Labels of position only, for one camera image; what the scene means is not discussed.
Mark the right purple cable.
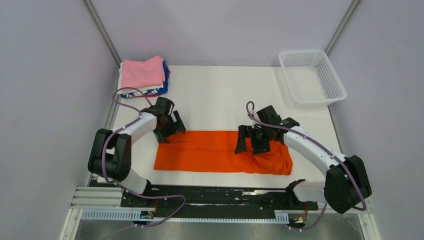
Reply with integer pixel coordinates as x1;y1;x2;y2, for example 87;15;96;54
245;100;368;231

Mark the blue folded t-shirt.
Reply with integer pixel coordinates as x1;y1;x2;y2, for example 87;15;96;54
119;60;171;98

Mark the white plastic basket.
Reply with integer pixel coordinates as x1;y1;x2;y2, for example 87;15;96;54
278;49;347;108

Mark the white slotted cable duct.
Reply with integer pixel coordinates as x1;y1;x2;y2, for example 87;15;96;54
80;209;290;224

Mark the left corner metal post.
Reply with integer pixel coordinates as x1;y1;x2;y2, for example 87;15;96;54
82;0;122;69

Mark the aluminium frame rail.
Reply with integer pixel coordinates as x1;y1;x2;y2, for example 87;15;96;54
60;184;381;240

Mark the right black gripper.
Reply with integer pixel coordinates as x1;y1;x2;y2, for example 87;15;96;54
235;125;271;156

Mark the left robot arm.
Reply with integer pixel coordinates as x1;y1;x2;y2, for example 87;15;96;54
87;97;187;207

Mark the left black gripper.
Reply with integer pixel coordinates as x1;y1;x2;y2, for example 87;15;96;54
153;110;186;144

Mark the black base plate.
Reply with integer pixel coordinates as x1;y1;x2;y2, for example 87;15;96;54
118;184;318;217

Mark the pink folded t-shirt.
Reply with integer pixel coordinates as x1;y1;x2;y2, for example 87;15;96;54
119;55;165;90

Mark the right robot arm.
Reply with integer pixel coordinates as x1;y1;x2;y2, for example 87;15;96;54
234;101;372;214

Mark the right corner metal post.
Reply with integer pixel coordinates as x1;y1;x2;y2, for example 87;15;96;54
324;0;362;56

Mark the corner metal post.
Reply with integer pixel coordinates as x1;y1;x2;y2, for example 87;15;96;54
324;0;362;56
82;0;122;69

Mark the orange t-shirt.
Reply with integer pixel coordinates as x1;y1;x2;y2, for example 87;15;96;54
153;130;293;175

